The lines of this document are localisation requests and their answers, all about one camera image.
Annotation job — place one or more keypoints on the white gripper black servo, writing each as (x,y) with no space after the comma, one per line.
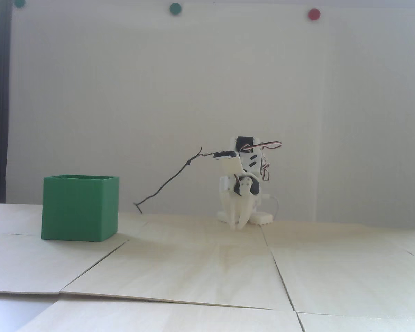
(236,201)

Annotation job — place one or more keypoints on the white robot arm with base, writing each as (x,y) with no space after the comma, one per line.
(263,218)

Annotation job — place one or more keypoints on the green open-top box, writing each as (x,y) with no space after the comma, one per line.
(76,207)

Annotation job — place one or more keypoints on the red round magnet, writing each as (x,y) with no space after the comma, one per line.
(314,14)

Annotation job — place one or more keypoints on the green round magnet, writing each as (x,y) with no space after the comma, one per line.
(175,8)
(19,2)

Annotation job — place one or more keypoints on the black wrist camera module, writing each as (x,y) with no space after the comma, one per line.
(224,154)

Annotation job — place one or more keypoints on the black window frame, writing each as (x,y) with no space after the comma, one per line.
(1,103)

